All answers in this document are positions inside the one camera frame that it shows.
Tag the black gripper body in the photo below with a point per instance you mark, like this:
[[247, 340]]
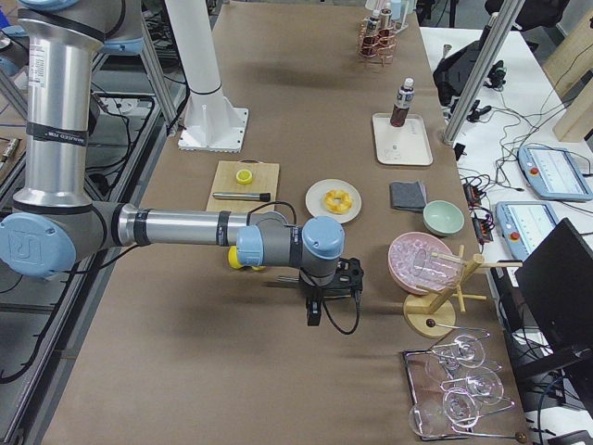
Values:
[[313, 293]]

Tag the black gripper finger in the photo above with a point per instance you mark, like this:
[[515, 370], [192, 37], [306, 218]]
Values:
[[314, 312]]

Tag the yellow glazed donut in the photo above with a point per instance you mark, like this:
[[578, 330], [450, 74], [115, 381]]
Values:
[[337, 201]]

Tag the cream round plate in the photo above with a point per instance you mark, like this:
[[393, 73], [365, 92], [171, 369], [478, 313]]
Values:
[[315, 194]]

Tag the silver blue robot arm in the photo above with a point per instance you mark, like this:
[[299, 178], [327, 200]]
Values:
[[55, 224]]

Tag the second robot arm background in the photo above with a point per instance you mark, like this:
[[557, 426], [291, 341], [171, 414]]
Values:
[[14, 49]]

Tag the cream rectangular tray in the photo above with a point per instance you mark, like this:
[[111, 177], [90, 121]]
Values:
[[407, 145]]

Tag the pink bowl with ice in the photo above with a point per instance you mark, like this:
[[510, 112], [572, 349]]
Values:
[[400, 255]]

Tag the clear glass on rack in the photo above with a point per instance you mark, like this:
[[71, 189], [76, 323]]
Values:
[[436, 267]]

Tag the wooden cup rack stand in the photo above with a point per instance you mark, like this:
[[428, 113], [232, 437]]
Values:
[[433, 315]]

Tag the yellow lemon left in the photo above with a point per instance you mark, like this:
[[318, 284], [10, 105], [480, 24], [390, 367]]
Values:
[[233, 260]]

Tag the gray folded cloth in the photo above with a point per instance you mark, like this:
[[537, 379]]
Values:
[[407, 196]]

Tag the mint green bowl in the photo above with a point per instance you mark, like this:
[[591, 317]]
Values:
[[443, 218]]

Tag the silver metal rod tool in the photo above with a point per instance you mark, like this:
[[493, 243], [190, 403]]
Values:
[[258, 197]]

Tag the bamboo cutting board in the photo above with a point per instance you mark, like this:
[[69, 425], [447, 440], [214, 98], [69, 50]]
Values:
[[265, 178]]

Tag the clear wine glass upper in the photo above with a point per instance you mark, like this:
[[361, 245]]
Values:
[[463, 351]]

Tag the clear wine glass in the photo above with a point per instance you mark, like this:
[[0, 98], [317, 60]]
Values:
[[460, 408], [463, 351], [481, 383]]

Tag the half lemon slice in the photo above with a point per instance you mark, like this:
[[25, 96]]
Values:
[[244, 176]]

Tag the clear tumbler glass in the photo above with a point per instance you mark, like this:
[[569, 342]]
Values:
[[427, 420]]

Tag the clear wine glass lower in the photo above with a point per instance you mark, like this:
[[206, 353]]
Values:
[[460, 408]]

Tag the clear wine glass middle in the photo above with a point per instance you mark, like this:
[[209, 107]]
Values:
[[481, 383]]

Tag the lower teach pendant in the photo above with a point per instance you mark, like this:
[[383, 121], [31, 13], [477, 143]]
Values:
[[524, 225]]

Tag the teach pendant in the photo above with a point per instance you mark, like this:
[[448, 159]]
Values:
[[553, 173], [524, 225]]

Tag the brown drink bottle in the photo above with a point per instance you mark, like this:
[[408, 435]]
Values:
[[402, 104]]

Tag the black monitor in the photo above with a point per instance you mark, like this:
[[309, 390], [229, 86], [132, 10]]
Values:
[[556, 284]]

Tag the black backpack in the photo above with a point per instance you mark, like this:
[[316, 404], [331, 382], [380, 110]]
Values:
[[453, 72]]

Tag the upper teach pendant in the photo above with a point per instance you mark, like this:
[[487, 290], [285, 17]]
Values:
[[553, 173]]

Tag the bottle in copper rack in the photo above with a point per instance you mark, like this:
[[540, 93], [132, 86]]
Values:
[[371, 31]]

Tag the metal wire glass tray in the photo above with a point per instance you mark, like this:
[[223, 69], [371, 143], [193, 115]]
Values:
[[425, 372]]

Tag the aluminium frame post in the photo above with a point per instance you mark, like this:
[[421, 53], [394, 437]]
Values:
[[499, 30]]

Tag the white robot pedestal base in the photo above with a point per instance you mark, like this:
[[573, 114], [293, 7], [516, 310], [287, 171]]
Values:
[[211, 122]]

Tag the copper wire bottle rack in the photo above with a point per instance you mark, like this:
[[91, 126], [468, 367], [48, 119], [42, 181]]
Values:
[[383, 51]]

